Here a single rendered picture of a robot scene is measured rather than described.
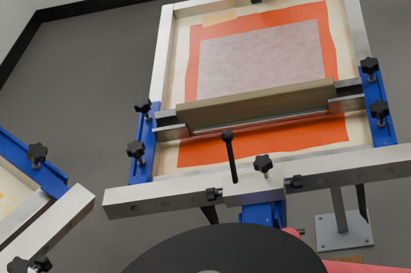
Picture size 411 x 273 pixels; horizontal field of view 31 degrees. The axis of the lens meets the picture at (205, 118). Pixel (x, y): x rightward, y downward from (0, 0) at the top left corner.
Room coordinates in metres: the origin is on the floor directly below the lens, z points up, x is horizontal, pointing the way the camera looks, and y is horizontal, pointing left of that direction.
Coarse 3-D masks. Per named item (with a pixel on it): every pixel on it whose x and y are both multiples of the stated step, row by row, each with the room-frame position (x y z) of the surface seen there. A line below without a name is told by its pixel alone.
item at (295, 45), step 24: (264, 24) 1.95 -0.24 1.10; (288, 24) 1.91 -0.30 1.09; (312, 24) 1.87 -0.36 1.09; (264, 48) 1.83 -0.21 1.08; (288, 48) 1.80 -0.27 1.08; (312, 48) 1.77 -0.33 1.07; (264, 72) 1.73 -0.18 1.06; (288, 72) 1.70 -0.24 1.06; (312, 72) 1.67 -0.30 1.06; (336, 72) 1.64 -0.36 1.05; (312, 120) 1.49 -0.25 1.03; (336, 120) 1.47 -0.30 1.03; (264, 144) 1.46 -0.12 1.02; (288, 144) 1.44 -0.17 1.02; (312, 144) 1.41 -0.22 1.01
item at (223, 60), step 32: (192, 32) 2.02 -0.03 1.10; (224, 32) 1.97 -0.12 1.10; (256, 32) 1.92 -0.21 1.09; (192, 64) 1.87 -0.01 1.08; (224, 64) 1.82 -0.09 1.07; (256, 64) 1.77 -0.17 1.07; (192, 96) 1.73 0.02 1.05; (256, 128) 1.53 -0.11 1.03; (192, 160) 1.49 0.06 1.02; (224, 160) 1.45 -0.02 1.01
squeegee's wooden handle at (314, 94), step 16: (320, 80) 1.48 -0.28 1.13; (224, 96) 1.53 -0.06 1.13; (240, 96) 1.52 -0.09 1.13; (256, 96) 1.50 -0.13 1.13; (272, 96) 1.49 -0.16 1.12; (288, 96) 1.48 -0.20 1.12; (304, 96) 1.48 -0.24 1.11; (320, 96) 1.47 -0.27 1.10; (336, 96) 1.46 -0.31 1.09; (176, 112) 1.54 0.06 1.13; (192, 112) 1.53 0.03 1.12; (208, 112) 1.53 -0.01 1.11; (224, 112) 1.52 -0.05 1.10; (240, 112) 1.51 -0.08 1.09; (256, 112) 1.51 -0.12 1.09; (272, 112) 1.50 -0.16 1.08; (288, 112) 1.49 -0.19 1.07; (192, 128) 1.54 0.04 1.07
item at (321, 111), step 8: (296, 112) 1.49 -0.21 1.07; (304, 112) 1.48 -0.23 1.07; (312, 112) 1.47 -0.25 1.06; (320, 112) 1.46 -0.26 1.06; (248, 120) 1.51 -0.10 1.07; (256, 120) 1.50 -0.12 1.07; (264, 120) 1.49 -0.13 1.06; (272, 120) 1.49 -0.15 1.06; (280, 120) 1.49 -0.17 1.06; (200, 128) 1.54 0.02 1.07; (208, 128) 1.53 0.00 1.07; (216, 128) 1.52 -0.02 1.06; (224, 128) 1.51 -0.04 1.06; (232, 128) 1.51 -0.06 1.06
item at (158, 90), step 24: (192, 0) 2.14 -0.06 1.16; (216, 0) 2.09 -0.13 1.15; (240, 0) 2.07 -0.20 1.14; (264, 0) 2.06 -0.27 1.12; (168, 24) 2.04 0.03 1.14; (360, 24) 1.75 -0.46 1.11; (168, 48) 1.93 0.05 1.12; (360, 48) 1.65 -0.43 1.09; (168, 72) 1.85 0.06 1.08; (216, 168) 1.39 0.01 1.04
